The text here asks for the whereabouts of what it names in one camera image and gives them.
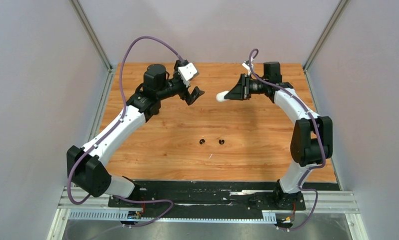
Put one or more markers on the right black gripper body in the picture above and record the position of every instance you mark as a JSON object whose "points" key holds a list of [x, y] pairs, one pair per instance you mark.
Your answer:
{"points": [[253, 86]]}

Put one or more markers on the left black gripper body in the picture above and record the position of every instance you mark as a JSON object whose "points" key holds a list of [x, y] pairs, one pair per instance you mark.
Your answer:
{"points": [[175, 86]]}

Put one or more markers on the white earbud charging case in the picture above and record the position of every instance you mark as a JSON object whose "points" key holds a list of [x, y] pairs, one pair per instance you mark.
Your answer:
{"points": [[221, 96]]}

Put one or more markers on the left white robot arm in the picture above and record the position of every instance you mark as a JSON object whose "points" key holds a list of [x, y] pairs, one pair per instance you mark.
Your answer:
{"points": [[86, 165]]}

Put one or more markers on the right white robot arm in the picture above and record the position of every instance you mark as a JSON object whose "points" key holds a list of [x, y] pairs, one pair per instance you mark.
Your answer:
{"points": [[312, 139]]}

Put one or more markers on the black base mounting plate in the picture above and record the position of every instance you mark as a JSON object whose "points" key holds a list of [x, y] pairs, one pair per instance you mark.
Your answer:
{"points": [[239, 200]]}

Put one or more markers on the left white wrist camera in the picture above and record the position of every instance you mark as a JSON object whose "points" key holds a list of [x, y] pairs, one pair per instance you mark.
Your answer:
{"points": [[187, 73]]}

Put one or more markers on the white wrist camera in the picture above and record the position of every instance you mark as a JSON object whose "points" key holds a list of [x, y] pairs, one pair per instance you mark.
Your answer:
{"points": [[187, 73], [249, 66]]}

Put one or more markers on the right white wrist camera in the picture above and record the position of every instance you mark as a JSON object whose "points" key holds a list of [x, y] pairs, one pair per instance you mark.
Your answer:
{"points": [[249, 66]]}

